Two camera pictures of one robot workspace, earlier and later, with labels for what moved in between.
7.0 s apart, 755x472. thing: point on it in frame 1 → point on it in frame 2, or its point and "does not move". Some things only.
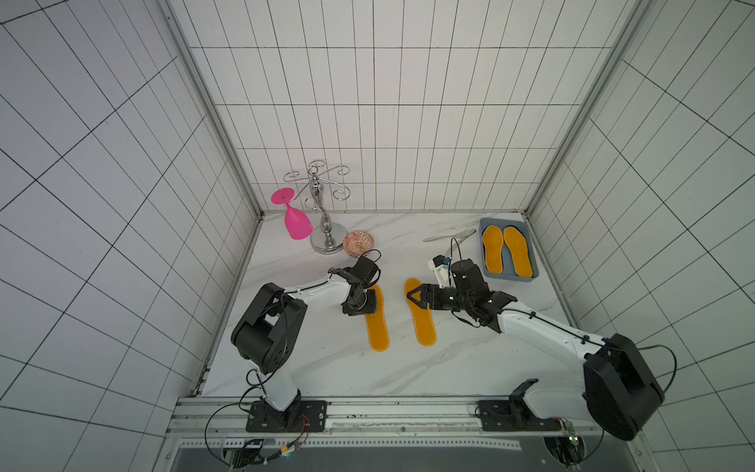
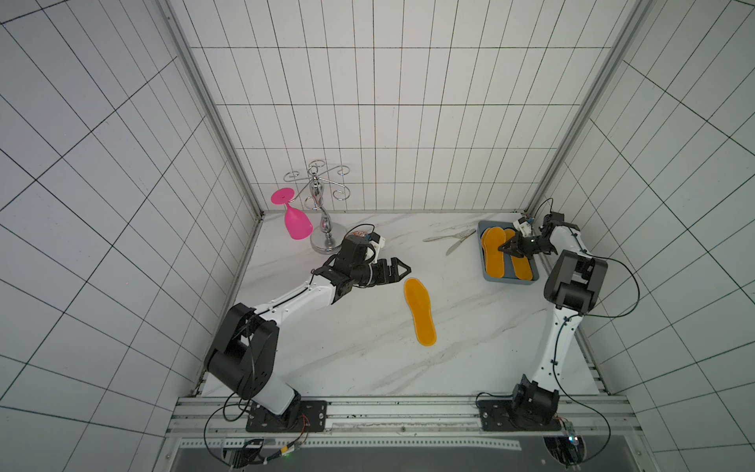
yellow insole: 516,242 does not move
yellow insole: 423,319 does not move
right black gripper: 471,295 → 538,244
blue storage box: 508,272 does not move
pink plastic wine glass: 297,223 does not move
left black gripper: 370,309 → 384,275
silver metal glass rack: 329,238 does not move
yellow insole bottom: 377,324 → 493,239
